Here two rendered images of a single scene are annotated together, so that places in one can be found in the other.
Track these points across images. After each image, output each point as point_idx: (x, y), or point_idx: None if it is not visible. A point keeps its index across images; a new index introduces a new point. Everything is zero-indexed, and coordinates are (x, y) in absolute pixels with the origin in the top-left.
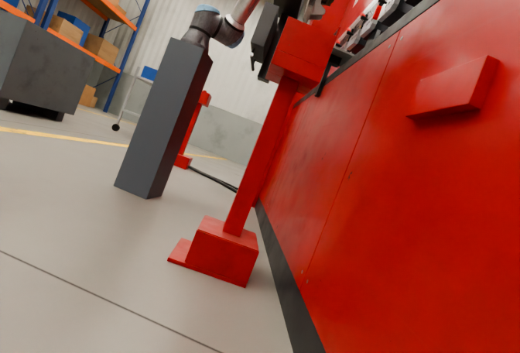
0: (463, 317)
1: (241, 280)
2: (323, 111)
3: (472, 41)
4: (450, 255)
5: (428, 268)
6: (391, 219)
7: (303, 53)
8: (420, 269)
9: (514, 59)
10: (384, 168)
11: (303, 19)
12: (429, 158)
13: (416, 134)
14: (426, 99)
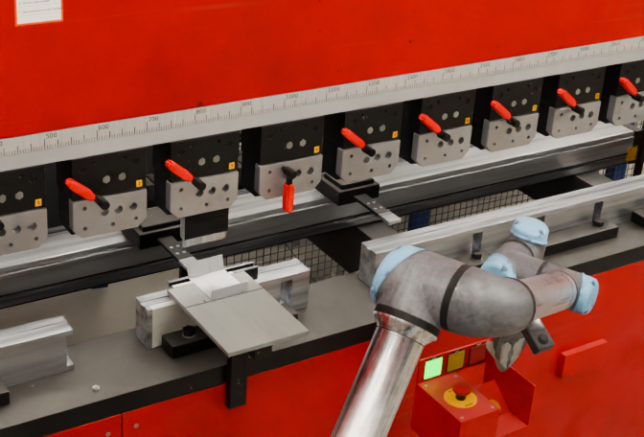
0: (606, 426)
1: None
2: (320, 415)
3: (586, 327)
4: (597, 415)
5: (588, 426)
6: (558, 427)
7: (505, 399)
8: (585, 429)
9: (609, 338)
10: (539, 409)
11: (506, 368)
12: (575, 389)
13: (561, 381)
14: (577, 366)
